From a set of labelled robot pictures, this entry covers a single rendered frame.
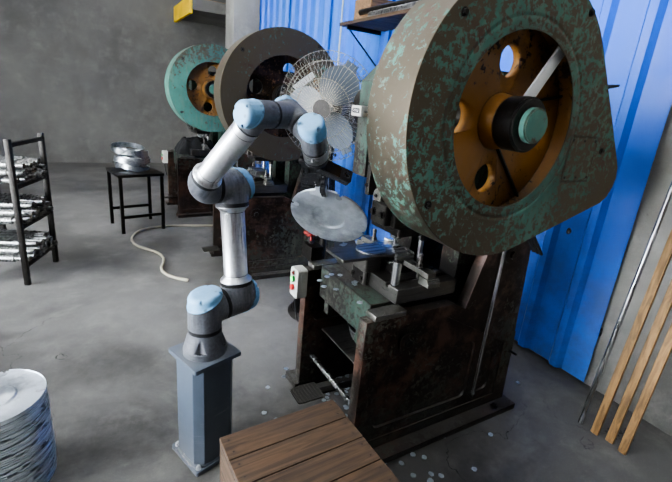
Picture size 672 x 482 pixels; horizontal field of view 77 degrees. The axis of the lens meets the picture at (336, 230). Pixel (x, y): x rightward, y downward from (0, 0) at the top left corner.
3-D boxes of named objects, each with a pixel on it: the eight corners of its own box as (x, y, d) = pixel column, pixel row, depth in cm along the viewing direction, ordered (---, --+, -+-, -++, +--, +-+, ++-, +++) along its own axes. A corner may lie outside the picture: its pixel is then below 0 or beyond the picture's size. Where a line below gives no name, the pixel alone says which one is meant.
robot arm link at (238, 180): (211, 315, 156) (200, 167, 143) (243, 303, 167) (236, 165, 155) (230, 324, 148) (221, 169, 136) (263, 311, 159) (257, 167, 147)
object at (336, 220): (283, 222, 163) (284, 220, 164) (351, 251, 166) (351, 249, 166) (300, 178, 140) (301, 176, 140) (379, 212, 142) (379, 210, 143)
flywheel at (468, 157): (387, 151, 95) (565, -97, 98) (342, 140, 111) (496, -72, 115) (516, 286, 136) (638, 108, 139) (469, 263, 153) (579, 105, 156)
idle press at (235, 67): (218, 298, 283) (219, 13, 231) (192, 248, 365) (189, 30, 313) (401, 273, 354) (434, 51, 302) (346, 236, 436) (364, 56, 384)
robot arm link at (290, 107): (266, 90, 116) (289, 113, 111) (295, 93, 124) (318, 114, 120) (256, 115, 120) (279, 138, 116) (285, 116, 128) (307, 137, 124)
